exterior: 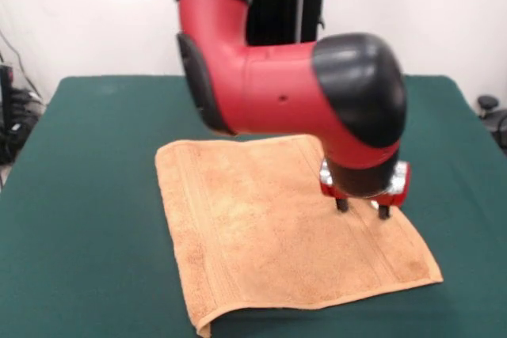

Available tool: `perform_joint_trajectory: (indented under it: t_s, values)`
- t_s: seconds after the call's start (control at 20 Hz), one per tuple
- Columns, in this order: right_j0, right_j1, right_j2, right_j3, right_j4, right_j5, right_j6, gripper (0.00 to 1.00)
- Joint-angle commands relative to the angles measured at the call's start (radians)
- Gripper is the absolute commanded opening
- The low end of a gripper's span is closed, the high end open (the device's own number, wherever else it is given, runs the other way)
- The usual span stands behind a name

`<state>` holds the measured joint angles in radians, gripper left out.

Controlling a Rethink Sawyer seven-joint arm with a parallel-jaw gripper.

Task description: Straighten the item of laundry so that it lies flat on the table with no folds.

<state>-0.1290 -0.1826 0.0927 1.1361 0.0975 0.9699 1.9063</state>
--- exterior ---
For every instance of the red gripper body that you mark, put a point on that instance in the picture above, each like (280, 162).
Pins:
(396, 197)

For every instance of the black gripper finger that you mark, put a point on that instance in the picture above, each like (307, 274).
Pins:
(341, 204)
(384, 212)

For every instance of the orange terry towel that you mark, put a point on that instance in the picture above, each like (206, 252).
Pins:
(257, 235)

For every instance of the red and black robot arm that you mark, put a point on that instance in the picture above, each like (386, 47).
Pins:
(277, 88)

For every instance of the black office chair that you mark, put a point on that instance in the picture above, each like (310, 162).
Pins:
(491, 112)

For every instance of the dark green table cloth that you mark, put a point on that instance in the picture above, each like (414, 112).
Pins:
(79, 235)

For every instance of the black electronics box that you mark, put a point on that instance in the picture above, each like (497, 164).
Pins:
(4, 84)

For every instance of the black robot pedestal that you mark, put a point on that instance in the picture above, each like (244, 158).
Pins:
(277, 9)

